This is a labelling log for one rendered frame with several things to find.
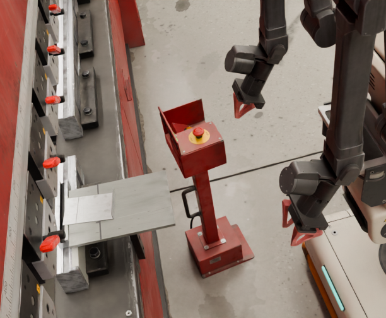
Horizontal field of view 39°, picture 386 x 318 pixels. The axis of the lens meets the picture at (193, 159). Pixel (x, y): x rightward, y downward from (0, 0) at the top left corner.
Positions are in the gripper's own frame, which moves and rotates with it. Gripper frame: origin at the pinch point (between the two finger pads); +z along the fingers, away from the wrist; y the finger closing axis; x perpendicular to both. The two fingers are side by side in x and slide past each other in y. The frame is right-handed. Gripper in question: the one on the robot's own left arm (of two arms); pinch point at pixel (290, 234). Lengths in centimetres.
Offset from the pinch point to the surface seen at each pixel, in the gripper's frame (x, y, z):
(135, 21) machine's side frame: 21, -235, 79
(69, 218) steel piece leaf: -45, -21, 22
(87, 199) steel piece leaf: -41, -26, 20
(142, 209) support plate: -28.9, -18.4, 14.3
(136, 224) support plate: -30.8, -14.2, 15.2
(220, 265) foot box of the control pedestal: 34, -56, 91
